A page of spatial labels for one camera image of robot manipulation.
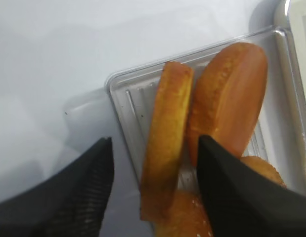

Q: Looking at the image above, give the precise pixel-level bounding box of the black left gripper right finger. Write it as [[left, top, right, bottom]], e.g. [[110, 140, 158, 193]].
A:
[[196, 135, 306, 237]]

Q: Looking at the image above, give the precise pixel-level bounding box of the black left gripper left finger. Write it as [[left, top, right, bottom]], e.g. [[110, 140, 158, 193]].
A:
[[0, 137, 114, 237]]

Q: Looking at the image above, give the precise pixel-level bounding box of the plain bottom bun half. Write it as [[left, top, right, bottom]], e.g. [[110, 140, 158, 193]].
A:
[[140, 62, 194, 222]]

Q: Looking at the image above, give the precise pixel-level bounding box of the sesame top bun right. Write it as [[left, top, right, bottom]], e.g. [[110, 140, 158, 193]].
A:
[[240, 156, 287, 188]]

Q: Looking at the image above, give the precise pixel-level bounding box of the smooth brown bun half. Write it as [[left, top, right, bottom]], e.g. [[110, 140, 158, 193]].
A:
[[187, 42, 268, 165]]

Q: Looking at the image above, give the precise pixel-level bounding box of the white serving tray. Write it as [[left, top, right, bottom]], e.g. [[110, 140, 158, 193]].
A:
[[274, 0, 306, 99]]

